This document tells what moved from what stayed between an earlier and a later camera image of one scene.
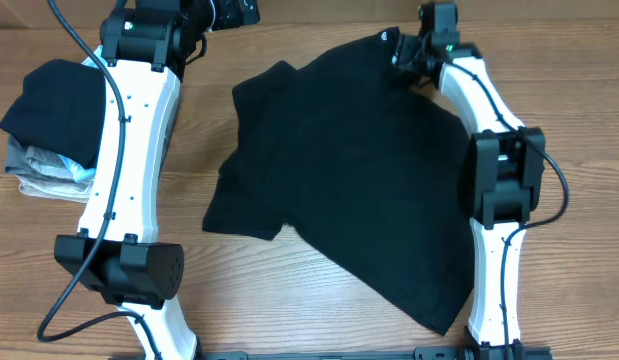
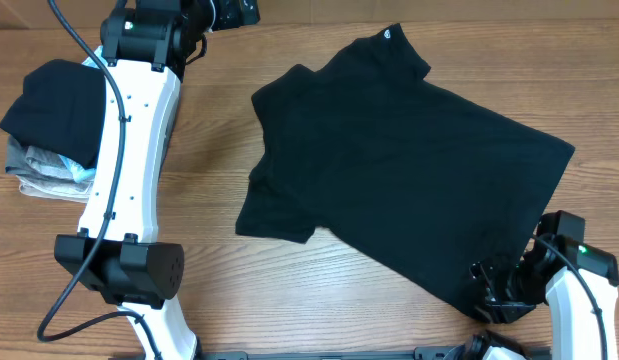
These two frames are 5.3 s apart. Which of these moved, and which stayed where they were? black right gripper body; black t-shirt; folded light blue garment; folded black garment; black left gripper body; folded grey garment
Moved: black right gripper body; black t-shirt
Stayed: folded grey garment; black left gripper body; folded black garment; folded light blue garment
